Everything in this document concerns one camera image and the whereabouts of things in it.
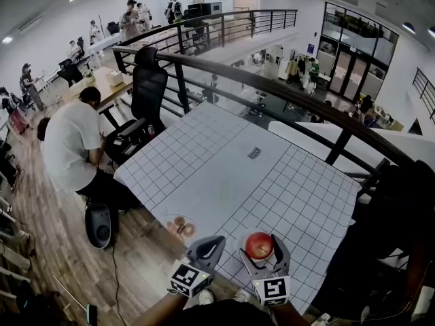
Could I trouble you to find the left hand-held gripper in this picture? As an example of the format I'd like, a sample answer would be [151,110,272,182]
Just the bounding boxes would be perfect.
[167,235,226,298]

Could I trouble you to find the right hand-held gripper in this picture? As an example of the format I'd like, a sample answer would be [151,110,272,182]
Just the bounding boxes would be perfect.
[239,234,292,308]

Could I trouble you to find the red apple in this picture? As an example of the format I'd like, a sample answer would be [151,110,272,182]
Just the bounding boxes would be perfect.
[245,231,275,259]

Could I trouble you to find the person's right forearm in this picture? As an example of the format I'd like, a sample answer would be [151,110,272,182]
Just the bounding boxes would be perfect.
[271,300,312,326]

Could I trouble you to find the person's left forearm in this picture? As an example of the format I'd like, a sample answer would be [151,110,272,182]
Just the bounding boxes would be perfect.
[130,292,190,326]

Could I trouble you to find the clear bag of doughnuts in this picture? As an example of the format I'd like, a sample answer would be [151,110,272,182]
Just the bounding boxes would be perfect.
[164,214,198,244]

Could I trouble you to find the person's left white shoe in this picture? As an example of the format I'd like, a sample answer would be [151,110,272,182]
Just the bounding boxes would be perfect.
[198,289,215,306]

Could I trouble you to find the person's black shorts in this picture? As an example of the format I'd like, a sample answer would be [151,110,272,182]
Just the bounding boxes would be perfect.
[176,299,276,326]

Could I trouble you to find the white grid tablecloth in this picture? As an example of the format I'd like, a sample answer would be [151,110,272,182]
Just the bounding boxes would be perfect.
[114,102,362,315]

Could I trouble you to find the grey floor device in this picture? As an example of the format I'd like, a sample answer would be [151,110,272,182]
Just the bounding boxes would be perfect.
[84,204,113,250]

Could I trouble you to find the green broom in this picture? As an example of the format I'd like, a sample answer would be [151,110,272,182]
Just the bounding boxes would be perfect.
[52,275,99,325]

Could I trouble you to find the black mesh office chair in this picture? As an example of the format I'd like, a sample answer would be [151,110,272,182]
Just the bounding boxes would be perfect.
[105,47,169,166]

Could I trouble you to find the black curved railing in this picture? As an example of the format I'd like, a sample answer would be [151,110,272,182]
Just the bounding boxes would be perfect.
[111,46,435,196]

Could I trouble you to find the wooden desk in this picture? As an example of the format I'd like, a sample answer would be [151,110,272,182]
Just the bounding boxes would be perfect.
[69,67,133,111]

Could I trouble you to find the clothes rack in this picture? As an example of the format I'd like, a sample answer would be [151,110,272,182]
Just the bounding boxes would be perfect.
[285,54,307,84]

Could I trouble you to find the white box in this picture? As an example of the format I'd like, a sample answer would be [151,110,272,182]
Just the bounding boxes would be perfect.
[105,69,124,87]

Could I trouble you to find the black framed glass doors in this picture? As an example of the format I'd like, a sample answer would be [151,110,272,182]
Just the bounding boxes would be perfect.
[317,1,399,101]

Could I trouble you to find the red suitcase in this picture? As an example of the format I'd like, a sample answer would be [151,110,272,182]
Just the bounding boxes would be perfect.
[8,109,30,135]

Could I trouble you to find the black stair railing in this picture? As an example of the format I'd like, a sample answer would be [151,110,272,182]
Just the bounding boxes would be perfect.
[412,68,435,125]

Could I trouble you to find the long white table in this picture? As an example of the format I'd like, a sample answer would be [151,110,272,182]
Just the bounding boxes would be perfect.
[87,32,122,59]

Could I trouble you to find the black balcony railing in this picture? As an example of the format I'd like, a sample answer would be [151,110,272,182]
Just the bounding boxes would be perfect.
[118,9,298,54]

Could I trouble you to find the black cabinet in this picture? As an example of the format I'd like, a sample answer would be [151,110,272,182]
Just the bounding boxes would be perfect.
[187,1,224,17]

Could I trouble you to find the black cable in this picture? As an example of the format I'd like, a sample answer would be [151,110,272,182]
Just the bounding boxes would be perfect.
[111,246,126,326]

